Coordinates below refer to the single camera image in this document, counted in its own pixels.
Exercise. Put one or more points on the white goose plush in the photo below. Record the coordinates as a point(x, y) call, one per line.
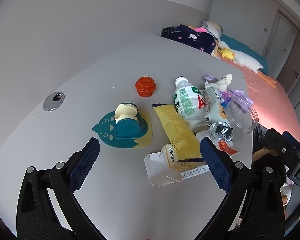
point(245, 60)

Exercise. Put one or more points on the teal pillow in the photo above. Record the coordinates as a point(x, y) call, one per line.
point(240, 47)

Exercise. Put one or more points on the yellow plush duck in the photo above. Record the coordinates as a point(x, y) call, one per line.
point(226, 53)

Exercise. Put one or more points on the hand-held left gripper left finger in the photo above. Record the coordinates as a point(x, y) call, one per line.
point(86, 160)

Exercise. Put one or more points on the pink bed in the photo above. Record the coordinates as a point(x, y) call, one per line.
point(270, 100)

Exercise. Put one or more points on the crumpled silver foil wrapper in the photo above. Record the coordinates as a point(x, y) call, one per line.
point(220, 130)

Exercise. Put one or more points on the white and yellow milk carton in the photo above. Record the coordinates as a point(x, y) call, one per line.
point(155, 170)

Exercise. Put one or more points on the teal bird-shaped mat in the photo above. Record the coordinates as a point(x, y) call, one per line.
point(105, 130)

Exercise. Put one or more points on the orange ribbed plastic cap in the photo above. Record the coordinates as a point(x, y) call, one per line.
point(145, 86)

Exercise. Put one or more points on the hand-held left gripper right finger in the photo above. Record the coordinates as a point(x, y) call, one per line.
point(215, 162)

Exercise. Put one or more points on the teal and cream holder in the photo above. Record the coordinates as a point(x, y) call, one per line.
point(127, 127)

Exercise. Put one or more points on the black trash bag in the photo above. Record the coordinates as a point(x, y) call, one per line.
point(260, 135)

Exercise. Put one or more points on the checked pillow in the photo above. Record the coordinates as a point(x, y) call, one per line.
point(212, 28)

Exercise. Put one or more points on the navy printed blanket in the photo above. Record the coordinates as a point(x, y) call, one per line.
point(190, 37)

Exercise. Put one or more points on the yellow snack wrapper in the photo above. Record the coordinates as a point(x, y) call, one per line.
point(175, 127)

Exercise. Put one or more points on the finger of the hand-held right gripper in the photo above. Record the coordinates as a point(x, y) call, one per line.
point(296, 142)
point(276, 141)

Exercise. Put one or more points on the black wall socket panel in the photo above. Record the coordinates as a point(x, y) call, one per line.
point(166, 32)

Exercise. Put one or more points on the clear plastic cup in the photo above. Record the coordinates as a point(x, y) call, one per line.
point(242, 120)

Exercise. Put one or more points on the white snack packet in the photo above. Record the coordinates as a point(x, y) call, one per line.
point(215, 112)

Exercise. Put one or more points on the cream plush duck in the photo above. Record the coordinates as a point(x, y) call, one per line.
point(223, 82)

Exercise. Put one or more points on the grey door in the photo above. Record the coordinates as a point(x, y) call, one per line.
point(282, 42)

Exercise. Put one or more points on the colourful puzzle cube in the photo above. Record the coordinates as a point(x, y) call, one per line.
point(225, 98)

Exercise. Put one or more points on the orange-red label packet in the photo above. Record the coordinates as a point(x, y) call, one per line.
point(227, 148)

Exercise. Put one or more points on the purple plastic bag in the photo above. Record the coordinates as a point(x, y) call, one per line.
point(236, 92)

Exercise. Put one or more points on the white plastic drink bottle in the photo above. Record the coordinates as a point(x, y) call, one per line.
point(187, 100)

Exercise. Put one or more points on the pink cloth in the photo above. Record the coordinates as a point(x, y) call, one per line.
point(197, 28)

